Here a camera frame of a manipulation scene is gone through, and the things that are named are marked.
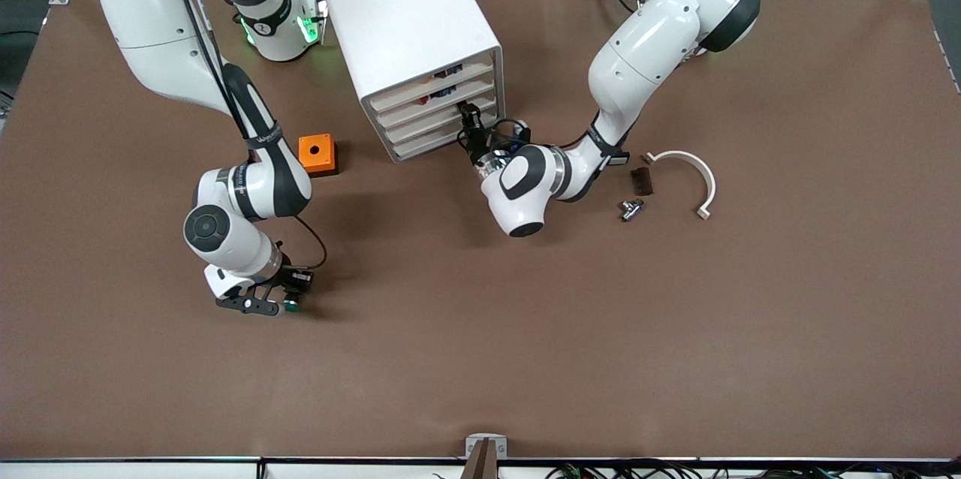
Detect white table edge rail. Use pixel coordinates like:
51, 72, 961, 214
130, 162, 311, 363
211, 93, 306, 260
0, 456, 961, 479

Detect orange button box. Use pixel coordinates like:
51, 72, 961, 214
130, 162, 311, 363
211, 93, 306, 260
299, 134, 339, 178

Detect white curved bracket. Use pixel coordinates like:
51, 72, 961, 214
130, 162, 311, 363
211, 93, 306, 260
643, 150, 717, 221

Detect tangled black cables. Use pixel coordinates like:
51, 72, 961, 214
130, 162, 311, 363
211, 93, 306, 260
544, 460, 961, 479

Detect black right camera cable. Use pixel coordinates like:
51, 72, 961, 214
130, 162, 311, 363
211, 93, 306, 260
293, 215, 329, 273

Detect black left camera cable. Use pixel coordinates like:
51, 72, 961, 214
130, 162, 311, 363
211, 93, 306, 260
488, 117, 531, 146

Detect white tray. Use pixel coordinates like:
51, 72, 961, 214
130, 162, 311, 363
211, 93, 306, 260
383, 96, 498, 143

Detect black camera cable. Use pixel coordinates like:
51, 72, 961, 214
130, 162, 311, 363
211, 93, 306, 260
293, 215, 329, 273
488, 117, 531, 146

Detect grey camera pole mount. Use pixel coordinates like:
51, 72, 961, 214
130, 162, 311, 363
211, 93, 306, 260
459, 432, 508, 479

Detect brown table mat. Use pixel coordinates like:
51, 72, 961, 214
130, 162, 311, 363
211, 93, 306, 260
0, 0, 961, 461

